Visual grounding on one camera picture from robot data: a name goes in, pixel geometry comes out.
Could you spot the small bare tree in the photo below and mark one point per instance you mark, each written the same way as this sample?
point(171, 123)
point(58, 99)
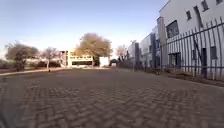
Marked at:
point(121, 51)

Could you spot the large brown-leaved tree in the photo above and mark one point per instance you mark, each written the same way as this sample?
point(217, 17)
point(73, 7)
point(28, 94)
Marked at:
point(94, 45)

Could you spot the yellow and white building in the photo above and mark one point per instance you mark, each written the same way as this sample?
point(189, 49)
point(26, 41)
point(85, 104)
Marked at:
point(80, 60)

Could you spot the brown brick paving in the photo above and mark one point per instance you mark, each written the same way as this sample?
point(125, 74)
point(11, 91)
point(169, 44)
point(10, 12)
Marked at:
point(110, 100)

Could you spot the thin pale-trunked tree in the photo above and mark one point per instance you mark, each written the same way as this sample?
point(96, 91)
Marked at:
point(49, 55)

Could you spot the dirt strip beside fence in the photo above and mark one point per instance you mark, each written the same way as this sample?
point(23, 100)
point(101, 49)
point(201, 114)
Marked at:
point(186, 77)

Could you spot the long grey white building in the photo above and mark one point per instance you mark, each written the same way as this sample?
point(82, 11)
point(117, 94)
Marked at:
point(181, 20)

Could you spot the grey metal palisade fence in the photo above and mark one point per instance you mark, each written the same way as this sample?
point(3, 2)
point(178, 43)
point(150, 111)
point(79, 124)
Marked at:
point(196, 53)

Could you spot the pale kerb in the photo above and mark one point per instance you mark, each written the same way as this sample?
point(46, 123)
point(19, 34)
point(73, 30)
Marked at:
point(26, 71)

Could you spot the dark round tree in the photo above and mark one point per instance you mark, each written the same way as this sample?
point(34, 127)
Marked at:
point(20, 53)

